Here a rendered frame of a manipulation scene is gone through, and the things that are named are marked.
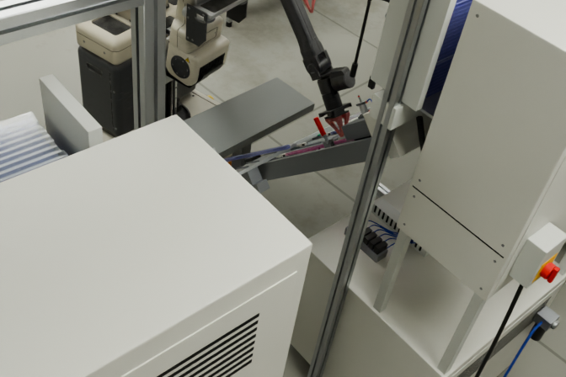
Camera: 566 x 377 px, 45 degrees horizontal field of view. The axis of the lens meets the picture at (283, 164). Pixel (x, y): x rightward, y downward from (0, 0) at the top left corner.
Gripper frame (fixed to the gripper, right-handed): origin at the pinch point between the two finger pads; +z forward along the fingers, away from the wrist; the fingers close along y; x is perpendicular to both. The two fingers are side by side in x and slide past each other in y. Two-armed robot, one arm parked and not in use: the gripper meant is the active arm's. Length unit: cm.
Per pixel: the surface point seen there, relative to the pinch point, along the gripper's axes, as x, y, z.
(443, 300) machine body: -21, 1, 61
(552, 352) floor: -1, 71, 124
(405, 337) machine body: -22, -20, 62
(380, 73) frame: -50, -24, -20
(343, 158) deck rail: -22.4, -21.6, 2.2
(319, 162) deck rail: -10.6, -21.3, 2.9
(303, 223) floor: 87, 33, 49
